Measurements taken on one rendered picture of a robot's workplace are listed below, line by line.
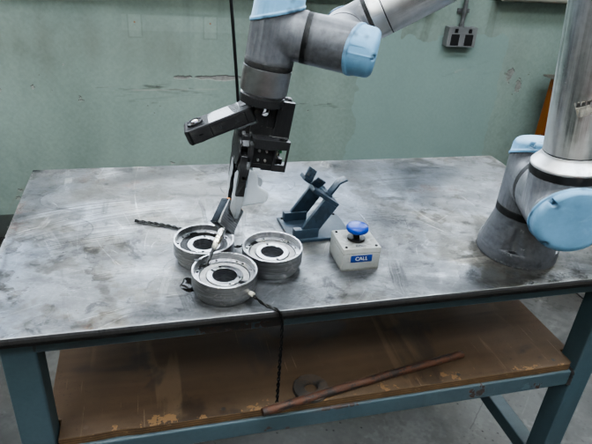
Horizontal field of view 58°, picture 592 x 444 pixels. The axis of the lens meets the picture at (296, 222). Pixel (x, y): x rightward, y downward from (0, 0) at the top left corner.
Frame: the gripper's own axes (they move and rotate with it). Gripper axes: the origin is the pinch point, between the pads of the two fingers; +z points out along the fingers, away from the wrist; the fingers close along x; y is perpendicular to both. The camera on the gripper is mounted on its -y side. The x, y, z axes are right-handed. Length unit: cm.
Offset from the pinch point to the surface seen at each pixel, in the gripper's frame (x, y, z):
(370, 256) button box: -8.2, 24.3, 3.8
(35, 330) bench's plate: -16.8, -28.2, 13.5
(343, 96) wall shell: 157, 77, 16
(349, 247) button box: -7.3, 20.3, 2.6
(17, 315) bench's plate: -12.9, -31.3, 14.0
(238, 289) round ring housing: -15.7, -0.1, 6.2
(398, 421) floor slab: 22, 68, 82
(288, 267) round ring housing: -9.5, 9.4, 5.9
